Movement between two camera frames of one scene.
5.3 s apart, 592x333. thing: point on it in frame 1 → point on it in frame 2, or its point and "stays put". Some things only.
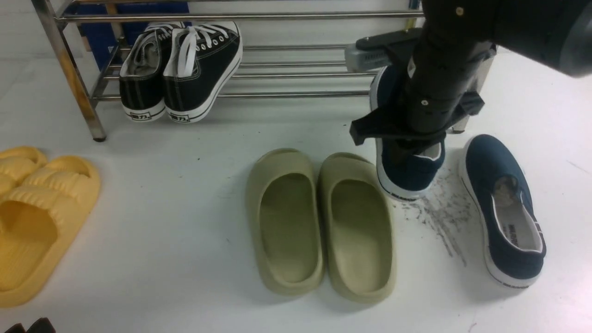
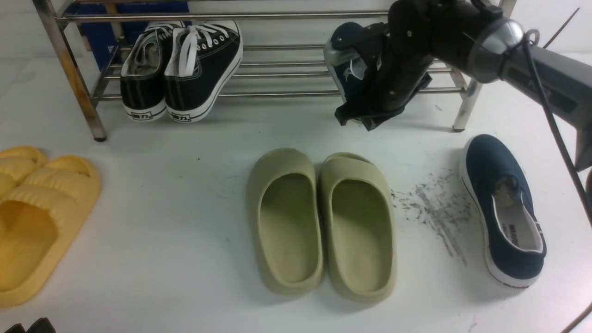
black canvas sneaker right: x=201 y=61 stays put
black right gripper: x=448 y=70 → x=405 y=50
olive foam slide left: x=286 y=221 stays put
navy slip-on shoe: x=509 y=228 stays put
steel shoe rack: x=291 y=49 stays put
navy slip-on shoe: x=405 y=172 → x=354 y=80
